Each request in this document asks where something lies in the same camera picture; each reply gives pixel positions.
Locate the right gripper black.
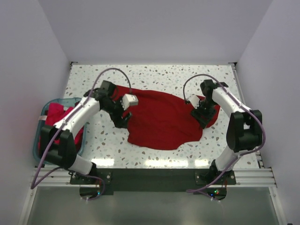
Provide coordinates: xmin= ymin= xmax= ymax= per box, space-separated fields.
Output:
xmin=190 ymin=99 xmax=217 ymax=129

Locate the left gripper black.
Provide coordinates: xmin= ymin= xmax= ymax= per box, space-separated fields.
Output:
xmin=102 ymin=96 xmax=132 ymax=128

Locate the dark red t-shirt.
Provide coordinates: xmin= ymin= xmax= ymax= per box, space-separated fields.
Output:
xmin=112 ymin=85 xmax=221 ymax=150

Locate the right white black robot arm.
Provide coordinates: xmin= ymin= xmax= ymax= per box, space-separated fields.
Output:
xmin=187 ymin=79 xmax=263 ymax=184

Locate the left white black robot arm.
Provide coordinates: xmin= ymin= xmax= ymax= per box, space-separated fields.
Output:
xmin=39 ymin=81 xmax=138 ymax=184

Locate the pink t-shirt in basket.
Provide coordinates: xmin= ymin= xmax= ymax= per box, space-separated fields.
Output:
xmin=45 ymin=102 xmax=84 ymax=154

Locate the teal plastic laundry basket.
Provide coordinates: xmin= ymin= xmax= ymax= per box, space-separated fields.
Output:
xmin=32 ymin=97 xmax=81 ymax=162

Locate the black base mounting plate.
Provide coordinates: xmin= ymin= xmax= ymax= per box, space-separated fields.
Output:
xmin=68 ymin=168 xmax=237 ymax=200

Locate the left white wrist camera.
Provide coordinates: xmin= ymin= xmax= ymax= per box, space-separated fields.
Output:
xmin=122 ymin=94 xmax=138 ymax=107

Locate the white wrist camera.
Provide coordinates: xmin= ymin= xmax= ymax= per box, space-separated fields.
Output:
xmin=122 ymin=94 xmax=138 ymax=107
xmin=188 ymin=95 xmax=201 ymax=108

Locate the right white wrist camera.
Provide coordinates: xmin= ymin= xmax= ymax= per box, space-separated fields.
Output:
xmin=188 ymin=95 xmax=201 ymax=108

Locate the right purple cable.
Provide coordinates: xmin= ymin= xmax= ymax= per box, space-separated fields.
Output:
xmin=182 ymin=74 xmax=266 ymax=195

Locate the purple cable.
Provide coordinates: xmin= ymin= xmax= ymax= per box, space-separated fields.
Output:
xmin=182 ymin=74 xmax=266 ymax=195
xmin=30 ymin=67 xmax=135 ymax=207

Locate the aluminium frame rail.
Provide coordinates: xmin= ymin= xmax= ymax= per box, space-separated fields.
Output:
xmin=36 ymin=168 xmax=277 ymax=189

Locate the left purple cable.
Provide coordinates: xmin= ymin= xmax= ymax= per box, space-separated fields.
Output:
xmin=30 ymin=67 xmax=135 ymax=207

